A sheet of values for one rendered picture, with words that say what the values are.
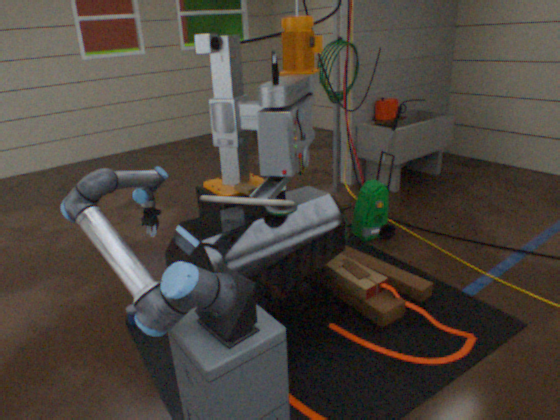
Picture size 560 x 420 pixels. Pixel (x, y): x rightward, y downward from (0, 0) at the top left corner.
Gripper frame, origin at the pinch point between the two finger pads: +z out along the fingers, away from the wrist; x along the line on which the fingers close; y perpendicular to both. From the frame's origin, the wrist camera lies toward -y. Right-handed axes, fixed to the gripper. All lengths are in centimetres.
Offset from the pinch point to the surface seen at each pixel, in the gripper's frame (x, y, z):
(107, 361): -38, 14, 93
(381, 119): 179, -348, -29
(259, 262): 67, -9, 19
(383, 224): 167, -177, 55
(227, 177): 20, -122, -5
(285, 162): 81, -30, -42
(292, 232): 85, -38, 10
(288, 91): 82, -29, -86
